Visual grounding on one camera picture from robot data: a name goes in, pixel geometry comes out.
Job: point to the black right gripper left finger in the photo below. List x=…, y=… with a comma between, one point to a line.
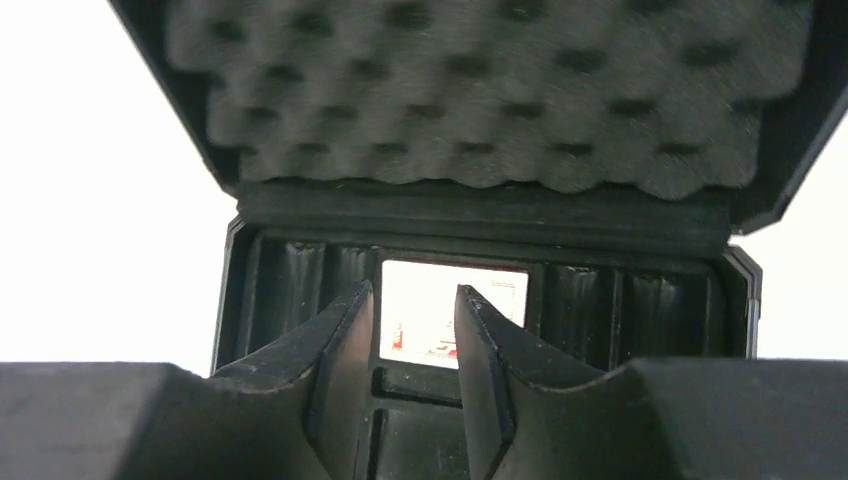
x=290, y=410

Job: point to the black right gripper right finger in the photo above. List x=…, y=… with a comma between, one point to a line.
x=532, y=412

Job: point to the red playing card deck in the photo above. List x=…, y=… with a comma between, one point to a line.
x=417, y=307

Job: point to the black foam-lined carry case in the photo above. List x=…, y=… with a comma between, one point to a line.
x=607, y=148

